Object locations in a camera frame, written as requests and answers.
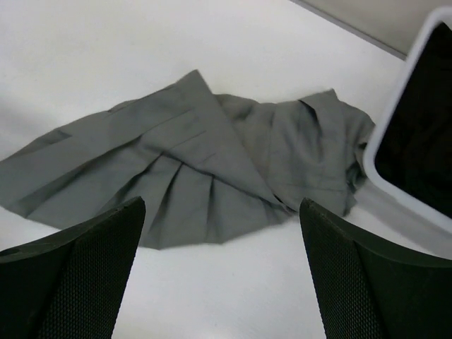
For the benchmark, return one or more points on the black skirt in basket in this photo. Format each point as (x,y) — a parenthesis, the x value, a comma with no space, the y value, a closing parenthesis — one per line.
(415,152)

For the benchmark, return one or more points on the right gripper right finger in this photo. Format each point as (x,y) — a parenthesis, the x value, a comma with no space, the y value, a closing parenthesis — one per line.
(369,287)

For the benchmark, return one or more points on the white plastic laundry basket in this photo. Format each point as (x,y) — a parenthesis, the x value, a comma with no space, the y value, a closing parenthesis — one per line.
(414,220)

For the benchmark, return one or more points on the grey pleated skirt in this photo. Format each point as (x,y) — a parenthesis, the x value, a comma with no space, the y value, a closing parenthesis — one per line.
(209,167)

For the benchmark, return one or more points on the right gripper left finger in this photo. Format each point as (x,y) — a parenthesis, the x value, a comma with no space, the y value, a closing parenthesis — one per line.
(70,284)

